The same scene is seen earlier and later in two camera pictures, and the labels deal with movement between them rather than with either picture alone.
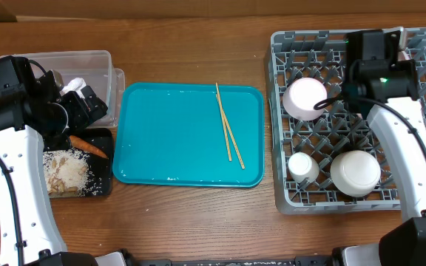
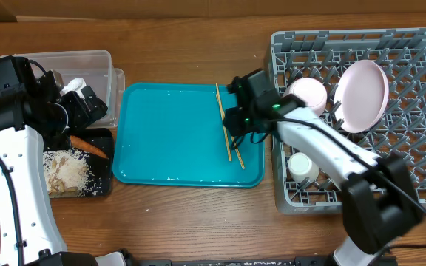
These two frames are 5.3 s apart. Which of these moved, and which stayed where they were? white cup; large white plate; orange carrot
Moved: large white plate
Stayed: white cup; orange carrot
